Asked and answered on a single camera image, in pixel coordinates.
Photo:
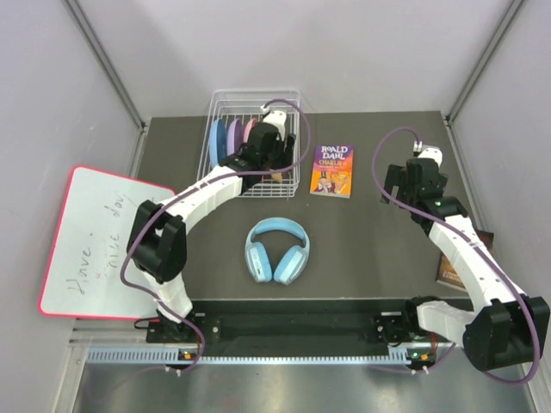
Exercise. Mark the white wire dish rack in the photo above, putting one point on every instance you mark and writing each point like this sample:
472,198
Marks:
245,104

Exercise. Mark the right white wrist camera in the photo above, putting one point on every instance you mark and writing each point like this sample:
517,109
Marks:
432,152

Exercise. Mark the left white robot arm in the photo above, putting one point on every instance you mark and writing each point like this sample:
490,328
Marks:
157,248

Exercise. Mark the light blue headphones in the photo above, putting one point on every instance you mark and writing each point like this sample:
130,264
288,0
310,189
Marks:
290,260

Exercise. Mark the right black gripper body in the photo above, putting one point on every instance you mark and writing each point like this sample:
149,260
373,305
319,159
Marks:
396,176

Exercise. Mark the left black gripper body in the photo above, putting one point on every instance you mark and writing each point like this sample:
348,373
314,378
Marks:
279,157

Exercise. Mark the red-framed whiteboard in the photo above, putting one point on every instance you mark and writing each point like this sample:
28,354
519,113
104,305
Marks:
83,274

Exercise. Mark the Roald Dahl paperback book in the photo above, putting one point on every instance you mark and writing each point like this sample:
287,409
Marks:
332,171

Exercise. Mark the purple plate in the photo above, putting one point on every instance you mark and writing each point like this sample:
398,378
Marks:
235,134

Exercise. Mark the dark brown book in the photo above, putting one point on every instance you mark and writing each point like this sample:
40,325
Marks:
451,273

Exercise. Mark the blue plate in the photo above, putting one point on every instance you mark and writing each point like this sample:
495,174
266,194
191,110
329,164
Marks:
217,142

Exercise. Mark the pink plate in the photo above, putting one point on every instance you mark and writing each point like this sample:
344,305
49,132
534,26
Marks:
248,127

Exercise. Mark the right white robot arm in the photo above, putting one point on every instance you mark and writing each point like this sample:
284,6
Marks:
506,327

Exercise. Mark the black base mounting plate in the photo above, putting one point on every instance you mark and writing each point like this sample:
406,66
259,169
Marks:
305,327

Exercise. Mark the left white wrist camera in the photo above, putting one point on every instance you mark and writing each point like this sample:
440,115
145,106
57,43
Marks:
275,117

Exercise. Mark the grey slotted cable duct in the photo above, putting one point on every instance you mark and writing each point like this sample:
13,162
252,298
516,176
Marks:
178,356

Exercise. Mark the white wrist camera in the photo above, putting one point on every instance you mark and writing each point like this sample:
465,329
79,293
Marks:
432,152
275,117

